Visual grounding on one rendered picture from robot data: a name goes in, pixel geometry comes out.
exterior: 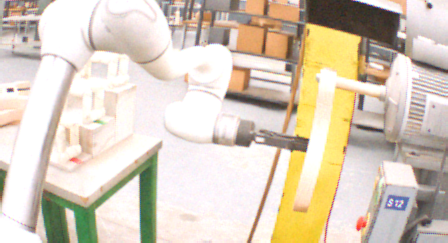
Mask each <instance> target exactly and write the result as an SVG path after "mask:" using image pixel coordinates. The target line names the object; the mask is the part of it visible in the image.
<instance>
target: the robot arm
mask: <svg viewBox="0 0 448 243"><path fill-rule="evenodd" d="M162 13H163V12H162V11H161V9H160V8H159V6H158V5H157V4H156V2H155V1H154V0H56V1H54V2H53V3H51V4H50V5H49V6H48V7H47V8H46V9H45V10H44V12H43V14H42V16H41V19H40V22H39V26H38V29H39V30H38V32H39V38H40V40H41V42H42V47H41V52H40V53H41V58H42V60H41V64H40V65H39V68H38V71H37V73H36V76H35V79H34V82H33V84H32V88H31V89H30V94H29V95H28V98H27V103H26V104H25V108H24V111H23V115H22V119H21V120H20V124H19V127H18V131H17V134H16V135H17V137H16V140H15V143H14V147H13V152H12V155H11V158H10V159H11V160H10V163H9V168H8V173H7V176H6V177H7V178H6V181H5V185H4V186H5V187H4V192H3V196H2V200H1V201H2V202H1V206H0V207H1V208H0V243H42V241H41V239H40V237H39V235H38V233H37V232H36V228H37V227H36V226H37V221H38V220H37V219H38V216H39V215H38V214H39V209H40V204H41V199H42V193H43V189H44V184H45V180H46V179H45V178H46V174H47V170H48V165H49V161H50V157H51V153H52V148H53V144H54V140H55V138H56V133H57V129H58V127H59V126H58V125H59V123H60V119H61V117H62V113H63V110H64V106H65V104H66V99H67V97H68V95H69V91H70V88H71V86H72V83H73V79H74V77H75V74H77V73H78V72H79V71H81V70H82V69H83V68H84V66H85V65H86V63H87V62H88V61H89V60H90V58H91V57H92V56H93V55H94V54H95V52H96V51H97V52H98V51H102V52H110V53H117V54H119V55H122V54H126V55H127V57H128V58H130V59H131V61H133V62H134V63H136V64H137V65H139V66H140V67H141V68H142V69H143V70H146V71H147V73H149V74H150V75H151V76H153V77H154V78H156V79H157V80H159V81H162V80H163V81H170V80H175V79H177V78H179V77H181V76H183V75H185V74H186V73H188V83H189V88H188V93H187V95H186V97H185V99H184V101H176V103H173V104H171V105H169V106H167V107H166V109H165V113H164V124H165V127H166V129H167V131H168V132H169V133H170V134H171V135H172V136H174V137H178V138H180V139H183V140H187V141H190V142H195V143H202V144H206V143H213V144H217V145H224V146H230V147H233V146H234V145H237V146H242V147H246V148H249V147H250V146H251V143H252V141H255V144H259V145H266V146H270V147H275V148H279V149H284V150H286V149H287V150H290V152H293V151H294V150H295V151H299V152H304V153H306V152H307V148H308V143H309V139H310V138H305V137H300V136H299V134H296V135H291V134H286V133H280V132H276V131H272V130H267V129H265V128H261V129H259V131H256V130H255V128H254V127H255V123H254V121H253V120H248V119H243V118H242V119H241V117H240V116H239V115H234V114H229V113H225V112H220V110H221V103H222V100H223V97H224V95H225V93H226V90H227V87H228V83H229V78H230V74H231V69H232V58H231V54H230V52H229V51H228V50H227V49H226V48H225V47H224V46H222V45H219V44H211V45H208V46H207V47H205V48H204V47H201V46H194V47H190V48H188V49H186V50H184V51H181V52H178V53H175V54H173V50H172V45H171V43H172V39H171V35H170V32H169V27H168V24H167V21H166V20H167V19H166V18H165V16H164V15H163V14H162Z"/></svg>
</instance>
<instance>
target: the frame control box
mask: <svg viewBox="0 0 448 243"><path fill-rule="evenodd" d="M378 175H379V173H378ZM378 175H377V177H378V178H377V182H376V186H375V189H374V191H373V194H372V197H371V200H370V202H369V206H368V210H367V213H366V216H365V219H364V220H365V221H366V220H368V222H367V224H366V227H365V228H361V229H362V230H361V240H360V241H361V243H399V241H400V239H401V236H402V235H403V234H404V233H405V232H406V231H408V230H409V229H410V228H412V227H413V226H415V225H417V224H418V223H419V222H421V221H422V222H421V227H423V228H424V227H425V228H426V226H427V225H426V224H427V220H428V216H427V215H422V216H420V217H418V218H417V219H415V220H414V221H412V222H411V223H410V224H409V225H407V226H406V224H407V221H408V218H409V215H410V212H411V209H412V206H413V203H414V200H415V197H416V193H417V190H418V185H417V183H416V182H417V181H416V179H415V176H414V172H413V170H412V167H411V165H406V164H400V163H394V162H387V161H383V162H382V171H381V174H380V176H378ZM382 177H384V183H383V186H382V189H381V190H380V187H379V185H380V181H381V179H382ZM377 191H379V194H378V197H377V200H376V203H374V200H375V197H376V194H377ZM405 226H406V227H405Z"/></svg>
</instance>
